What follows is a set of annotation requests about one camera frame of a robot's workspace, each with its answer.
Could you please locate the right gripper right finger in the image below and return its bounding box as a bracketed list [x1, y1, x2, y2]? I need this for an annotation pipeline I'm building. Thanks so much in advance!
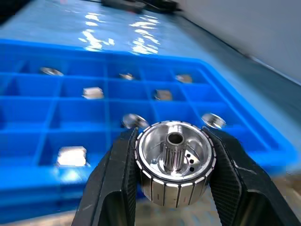
[202, 126, 301, 226]

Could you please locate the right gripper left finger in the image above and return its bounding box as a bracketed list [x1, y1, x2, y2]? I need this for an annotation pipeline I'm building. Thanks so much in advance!
[71, 126, 142, 226]

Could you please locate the perforated steel tray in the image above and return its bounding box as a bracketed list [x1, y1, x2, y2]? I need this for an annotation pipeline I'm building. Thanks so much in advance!
[0, 173, 301, 226]

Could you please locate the blue compartment tray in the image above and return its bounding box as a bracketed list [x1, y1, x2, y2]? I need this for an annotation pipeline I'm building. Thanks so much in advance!
[0, 39, 299, 224]

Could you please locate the metal block upper middle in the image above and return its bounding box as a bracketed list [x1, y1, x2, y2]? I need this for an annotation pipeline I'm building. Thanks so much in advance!
[81, 86, 104, 99]

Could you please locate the metal block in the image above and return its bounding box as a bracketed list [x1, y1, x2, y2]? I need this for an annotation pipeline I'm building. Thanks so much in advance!
[153, 89, 173, 101]
[81, 86, 104, 99]

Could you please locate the metal block centre right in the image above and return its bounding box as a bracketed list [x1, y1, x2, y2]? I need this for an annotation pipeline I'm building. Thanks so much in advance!
[153, 89, 173, 101]

